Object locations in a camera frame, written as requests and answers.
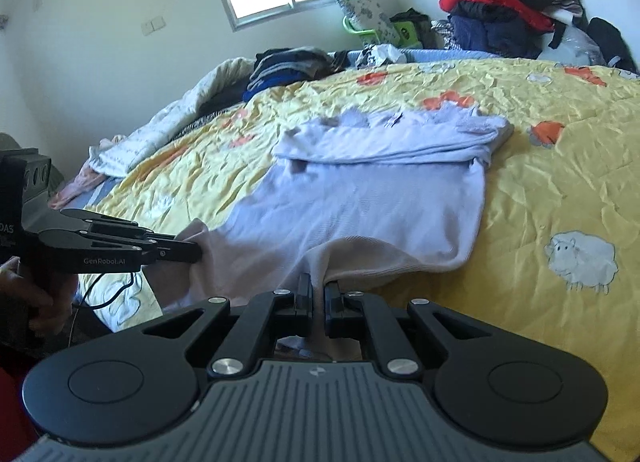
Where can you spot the lavender long-sleeve top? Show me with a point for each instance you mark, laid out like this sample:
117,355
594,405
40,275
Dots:
380,202

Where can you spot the checkered cloth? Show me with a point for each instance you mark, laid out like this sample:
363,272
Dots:
442,34

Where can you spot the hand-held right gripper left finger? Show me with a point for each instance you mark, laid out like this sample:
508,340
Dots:
304,294

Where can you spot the black bag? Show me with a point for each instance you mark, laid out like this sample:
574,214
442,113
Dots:
610,44

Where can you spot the yellow printed bedspread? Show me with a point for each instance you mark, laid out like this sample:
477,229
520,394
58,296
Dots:
550,182

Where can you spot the stack of dark folded clothes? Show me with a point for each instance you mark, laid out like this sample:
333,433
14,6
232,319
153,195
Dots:
285,67

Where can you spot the person's left hand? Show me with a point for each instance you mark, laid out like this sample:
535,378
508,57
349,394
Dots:
47,299

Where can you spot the person's red clothing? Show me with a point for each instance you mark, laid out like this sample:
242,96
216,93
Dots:
10,407

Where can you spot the navy jacket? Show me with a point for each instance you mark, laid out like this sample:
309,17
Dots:
495,34

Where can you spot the clear plastic bag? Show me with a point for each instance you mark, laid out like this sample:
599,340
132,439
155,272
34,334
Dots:
577,47

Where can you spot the white quilt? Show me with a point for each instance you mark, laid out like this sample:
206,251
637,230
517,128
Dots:
165,127

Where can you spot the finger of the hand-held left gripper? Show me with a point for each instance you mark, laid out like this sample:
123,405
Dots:
107,224
115,252

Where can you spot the wall switch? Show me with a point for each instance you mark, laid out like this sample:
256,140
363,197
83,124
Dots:
152,26

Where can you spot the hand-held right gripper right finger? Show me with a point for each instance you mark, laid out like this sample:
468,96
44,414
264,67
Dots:
331,298

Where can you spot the green chair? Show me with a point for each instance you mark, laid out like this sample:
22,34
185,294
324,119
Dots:
407,32

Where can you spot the patterned grey pillow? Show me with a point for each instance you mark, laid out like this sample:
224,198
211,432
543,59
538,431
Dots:
365,14

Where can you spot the blue blanket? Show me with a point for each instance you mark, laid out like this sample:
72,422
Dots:
440,56

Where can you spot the crumpled white plastic bag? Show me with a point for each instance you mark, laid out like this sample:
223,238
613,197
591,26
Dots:
382,54

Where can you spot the pink cloth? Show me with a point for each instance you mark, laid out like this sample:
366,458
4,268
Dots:
82,187

